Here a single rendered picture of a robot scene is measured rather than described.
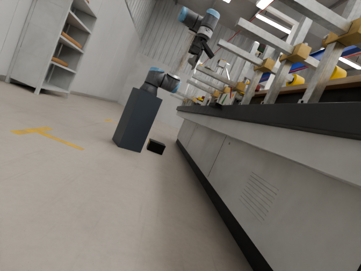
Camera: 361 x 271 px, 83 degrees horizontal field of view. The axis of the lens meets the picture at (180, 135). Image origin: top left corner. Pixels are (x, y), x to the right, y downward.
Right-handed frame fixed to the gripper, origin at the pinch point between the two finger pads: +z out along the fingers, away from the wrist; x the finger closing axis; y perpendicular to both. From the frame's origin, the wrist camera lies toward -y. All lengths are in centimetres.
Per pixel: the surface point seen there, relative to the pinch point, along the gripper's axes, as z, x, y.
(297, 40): -19, 48, -32
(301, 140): 24, 75, -33
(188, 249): 83, 55, -23
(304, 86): -6, 40, -50
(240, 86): -1.8, 4.9, -32.3
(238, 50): -11.9, 26.5, -15.4
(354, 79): -6, 66, -50
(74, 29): -35, -269, 195
